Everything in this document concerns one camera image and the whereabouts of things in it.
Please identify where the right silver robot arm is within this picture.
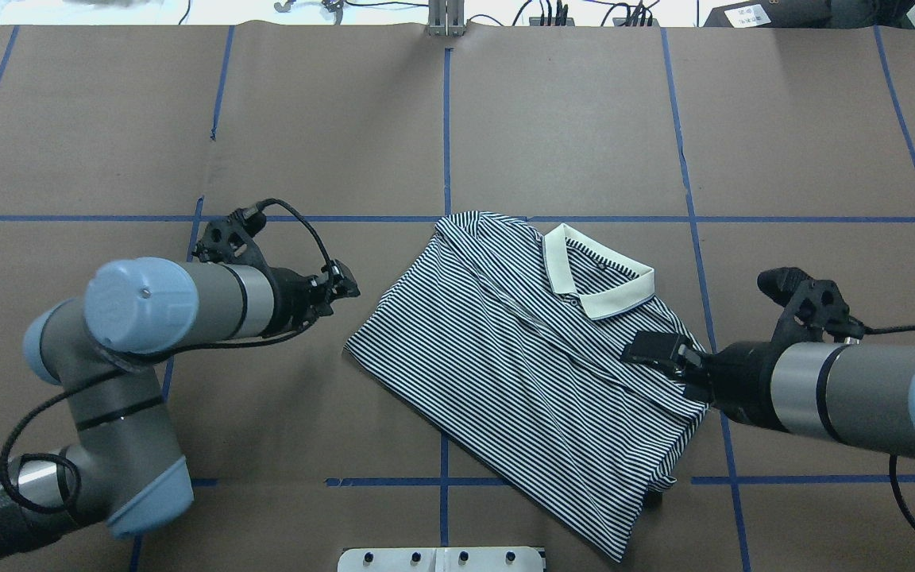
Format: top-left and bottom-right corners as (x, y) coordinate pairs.
(620, 267), (915, 497)

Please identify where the aluminium frame post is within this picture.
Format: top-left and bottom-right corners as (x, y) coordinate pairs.
(425, 0), (467, 37)

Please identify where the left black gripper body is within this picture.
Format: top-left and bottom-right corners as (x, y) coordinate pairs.
(192, 207), (323, 338)

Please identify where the white mounting post base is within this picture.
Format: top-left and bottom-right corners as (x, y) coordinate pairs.
(337, 546), (548, 571)

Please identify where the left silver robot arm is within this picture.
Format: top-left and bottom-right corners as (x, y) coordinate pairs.
(0, 199), (360, 560)

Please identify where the navy white striped polo shirt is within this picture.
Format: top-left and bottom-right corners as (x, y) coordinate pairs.
(345, 211), (708, 561)

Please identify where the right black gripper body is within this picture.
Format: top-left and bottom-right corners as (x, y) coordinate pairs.
(680, 267), (863, 434)

